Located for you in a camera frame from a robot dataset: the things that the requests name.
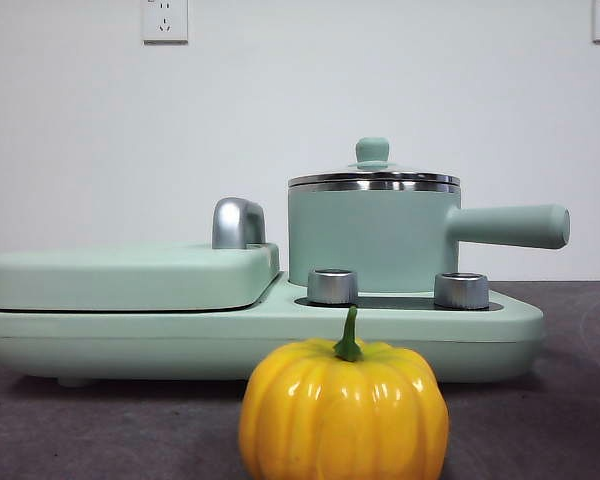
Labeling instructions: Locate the glass lid with green knob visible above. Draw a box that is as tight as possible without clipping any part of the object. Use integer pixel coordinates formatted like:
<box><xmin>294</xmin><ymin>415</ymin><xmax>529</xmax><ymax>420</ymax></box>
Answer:
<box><xmin>287</xmin><ymin>137</ymin><xmax>462</xmax><ymax>188</ymax></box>

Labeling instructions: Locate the yellow toy pumpkin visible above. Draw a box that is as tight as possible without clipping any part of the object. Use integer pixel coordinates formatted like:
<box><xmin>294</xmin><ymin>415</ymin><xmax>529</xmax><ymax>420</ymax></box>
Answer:
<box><xmin>237</xmin><ymin>305</ymin><xmax>451</xmax><ymax>480</ymax></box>

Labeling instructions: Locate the silver control knob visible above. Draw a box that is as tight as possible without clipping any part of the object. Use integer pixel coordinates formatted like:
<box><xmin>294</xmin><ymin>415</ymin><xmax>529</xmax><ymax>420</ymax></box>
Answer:
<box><xmin>306</xmin><ymin>268</ymin><xmax>360</xmax><ymax>306</ymax></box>
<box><xmin>433</xmin><ymin>272</ymin><xmax>490</xmax><ymax>309</ymax></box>

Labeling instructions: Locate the black control panel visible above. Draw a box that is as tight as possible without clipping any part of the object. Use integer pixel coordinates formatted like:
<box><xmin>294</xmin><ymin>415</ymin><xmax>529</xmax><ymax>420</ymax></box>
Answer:
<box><xmin>293</xmin><ymin>294</ymin><xmax>504</xmax><ymax>311</ymax></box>

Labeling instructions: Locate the mint green breakfast machine base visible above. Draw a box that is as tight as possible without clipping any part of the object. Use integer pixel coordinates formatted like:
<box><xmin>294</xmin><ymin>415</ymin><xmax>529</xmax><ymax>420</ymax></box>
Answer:
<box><xmin>0</xmin><ymin>288</ymin><xmax>547</xmax><ymax>389</ymax></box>

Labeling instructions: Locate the mint green griddle cover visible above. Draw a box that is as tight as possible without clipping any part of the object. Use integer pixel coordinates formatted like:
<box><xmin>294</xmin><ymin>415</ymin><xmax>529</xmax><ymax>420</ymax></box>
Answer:
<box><xmin>0</xmin><ymin>241</ymin><xmax>282</xmax><ymax>313</ymax></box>

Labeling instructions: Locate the mint green pot with handle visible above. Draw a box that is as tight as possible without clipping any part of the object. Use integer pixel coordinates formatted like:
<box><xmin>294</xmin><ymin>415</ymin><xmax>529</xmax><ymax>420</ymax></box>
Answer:
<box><xmin>287</xmin><ymin>179</ymin><xmax>572</xmax><ymax>296</ymax></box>

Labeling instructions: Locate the silver griddle cover handle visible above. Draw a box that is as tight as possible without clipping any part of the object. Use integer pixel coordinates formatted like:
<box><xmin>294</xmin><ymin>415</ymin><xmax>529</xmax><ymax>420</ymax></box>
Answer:
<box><xmin>211</xmin><ymin>197</ymin><xmax>268</xmax><ymax>250</ymax></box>

